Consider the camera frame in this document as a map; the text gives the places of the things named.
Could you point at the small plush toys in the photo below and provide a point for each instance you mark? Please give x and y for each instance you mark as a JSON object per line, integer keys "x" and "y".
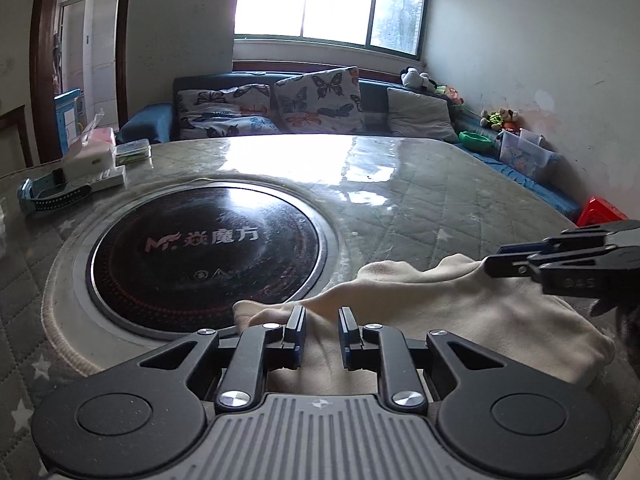
{"x": 500, "y": 119}

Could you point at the window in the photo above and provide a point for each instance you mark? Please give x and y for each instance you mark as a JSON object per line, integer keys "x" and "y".
{"x": 325, "y": 0}

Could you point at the white power strip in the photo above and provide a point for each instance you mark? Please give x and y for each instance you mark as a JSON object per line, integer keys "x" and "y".
{"x": 107, "y": 180}

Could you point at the round black induction cooktop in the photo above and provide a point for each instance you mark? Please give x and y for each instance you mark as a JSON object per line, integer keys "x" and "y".
{"x": 202, "y": 260}

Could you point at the green clear container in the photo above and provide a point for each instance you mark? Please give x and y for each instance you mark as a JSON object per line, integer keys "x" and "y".
{"x": 132, "y": 152}

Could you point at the brown wooden chair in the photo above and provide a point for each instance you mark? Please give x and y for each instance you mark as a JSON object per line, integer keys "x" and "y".
{"x": 12, "y": 137}

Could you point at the blue sofa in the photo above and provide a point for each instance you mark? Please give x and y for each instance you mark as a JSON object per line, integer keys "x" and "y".
{"x": 380, "y": 100}

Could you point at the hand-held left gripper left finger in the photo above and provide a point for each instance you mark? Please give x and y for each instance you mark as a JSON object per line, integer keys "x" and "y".
{"x": 298, "y": 334}

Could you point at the green bowl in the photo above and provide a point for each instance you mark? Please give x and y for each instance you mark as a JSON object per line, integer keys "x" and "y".
{"x": 475, "y": 140}

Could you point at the butterfly print pillow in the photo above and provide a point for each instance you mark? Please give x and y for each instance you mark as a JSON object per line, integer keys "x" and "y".
{"x": 220, "y": 112}
{"x": 320, "y": 100}

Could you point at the blue framed board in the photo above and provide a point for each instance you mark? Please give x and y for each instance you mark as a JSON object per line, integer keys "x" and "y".
{"x": 67, "y": 115}

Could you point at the grey pillow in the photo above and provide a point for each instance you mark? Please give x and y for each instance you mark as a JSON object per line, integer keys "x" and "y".
{"x": 420, "y": 112}

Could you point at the blue wrist watch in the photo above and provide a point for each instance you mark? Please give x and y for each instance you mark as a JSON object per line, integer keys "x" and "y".
{"x": 47, "y": 195}

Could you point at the brown wooden door frame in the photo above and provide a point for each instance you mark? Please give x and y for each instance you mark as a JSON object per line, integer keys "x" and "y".
{"x": 42, "y": 60}

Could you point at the cream cloth garment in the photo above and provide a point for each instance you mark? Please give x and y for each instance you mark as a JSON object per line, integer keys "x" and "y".
{"x": 450, "y": 310}

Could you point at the clear plastic storage box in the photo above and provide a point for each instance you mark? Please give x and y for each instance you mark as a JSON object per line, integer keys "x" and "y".
{"x": 522, "y": 155}

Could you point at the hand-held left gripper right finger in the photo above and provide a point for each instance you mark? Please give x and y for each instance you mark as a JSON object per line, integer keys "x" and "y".
{"x": 345, "y": 338}

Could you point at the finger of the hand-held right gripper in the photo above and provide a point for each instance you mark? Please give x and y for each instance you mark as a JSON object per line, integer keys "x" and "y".
{"x": 510, "y": 265}
{"x": 525, "y": 248}

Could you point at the white tissue box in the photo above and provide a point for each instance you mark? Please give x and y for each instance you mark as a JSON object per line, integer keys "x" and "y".
{"x": 87, "y": 157}

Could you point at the red plastic stool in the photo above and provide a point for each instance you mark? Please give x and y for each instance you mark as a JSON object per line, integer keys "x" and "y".
{"x": 600, "y": 210}

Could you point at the panda plush toy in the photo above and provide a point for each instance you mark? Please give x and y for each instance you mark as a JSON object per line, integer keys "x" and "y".
{"x": 415, "y": 79}

